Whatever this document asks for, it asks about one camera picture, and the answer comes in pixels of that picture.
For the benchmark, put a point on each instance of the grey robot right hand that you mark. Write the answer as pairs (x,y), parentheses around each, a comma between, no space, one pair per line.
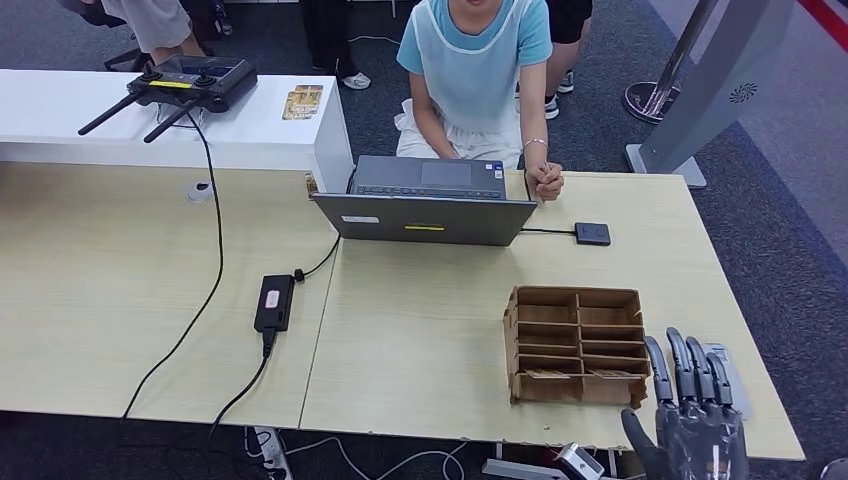
(696,437)

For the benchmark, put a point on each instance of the person's left hand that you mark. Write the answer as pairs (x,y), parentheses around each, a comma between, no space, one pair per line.
(544,182)

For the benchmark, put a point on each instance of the person's right forearm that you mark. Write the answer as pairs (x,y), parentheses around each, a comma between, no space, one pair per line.
(432,132)

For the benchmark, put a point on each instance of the person's left forearm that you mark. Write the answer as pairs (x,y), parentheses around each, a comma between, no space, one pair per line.
(535,126)

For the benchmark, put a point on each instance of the white card reader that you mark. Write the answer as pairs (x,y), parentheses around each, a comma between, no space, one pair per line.
(740,391)

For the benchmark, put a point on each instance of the person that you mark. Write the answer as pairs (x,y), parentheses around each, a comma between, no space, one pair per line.
(324,33)
(563,46)
(470,73)
(152,23)

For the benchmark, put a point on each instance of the wooden card organizer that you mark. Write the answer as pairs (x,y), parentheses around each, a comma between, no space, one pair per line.
(578,325)

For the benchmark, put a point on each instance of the gold patterned card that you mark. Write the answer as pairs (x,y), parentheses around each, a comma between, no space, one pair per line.
(302,106)
(310,87)

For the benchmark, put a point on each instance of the small black square box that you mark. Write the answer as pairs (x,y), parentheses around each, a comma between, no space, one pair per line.
(592,234)

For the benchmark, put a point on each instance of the grey laptop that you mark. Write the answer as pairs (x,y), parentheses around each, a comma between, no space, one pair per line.
(424,222)

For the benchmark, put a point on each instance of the round metal base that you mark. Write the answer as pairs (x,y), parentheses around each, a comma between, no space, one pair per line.
(836,470)

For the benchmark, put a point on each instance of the grey bar under desk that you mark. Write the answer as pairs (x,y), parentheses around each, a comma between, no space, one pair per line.
(523,472)

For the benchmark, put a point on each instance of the grey kiosk stand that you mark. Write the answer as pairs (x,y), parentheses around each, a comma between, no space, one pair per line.
(722,73)

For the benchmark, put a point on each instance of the small brown object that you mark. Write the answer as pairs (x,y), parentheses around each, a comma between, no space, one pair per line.
(310,184)

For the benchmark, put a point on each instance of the black power adapter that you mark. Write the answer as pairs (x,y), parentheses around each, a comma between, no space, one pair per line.
(273,303)

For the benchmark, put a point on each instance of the red barrier belt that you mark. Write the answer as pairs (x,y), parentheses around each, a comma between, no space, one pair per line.
(831,13)

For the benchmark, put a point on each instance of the white desk grommet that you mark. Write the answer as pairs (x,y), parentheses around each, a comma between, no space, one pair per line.
(199,192)

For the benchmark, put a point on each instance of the black remote controller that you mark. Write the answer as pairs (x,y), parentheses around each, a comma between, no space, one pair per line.
(199,79)

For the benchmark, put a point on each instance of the white power strip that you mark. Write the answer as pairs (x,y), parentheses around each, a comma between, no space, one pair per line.
(268,454)

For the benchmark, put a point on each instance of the black office chair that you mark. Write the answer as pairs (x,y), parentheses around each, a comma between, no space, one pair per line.
(122,61)

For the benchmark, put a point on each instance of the white counter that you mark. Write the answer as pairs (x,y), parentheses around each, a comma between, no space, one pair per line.
(66,106)

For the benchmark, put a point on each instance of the metal stanchion post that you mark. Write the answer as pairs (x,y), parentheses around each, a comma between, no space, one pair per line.
(669,66)

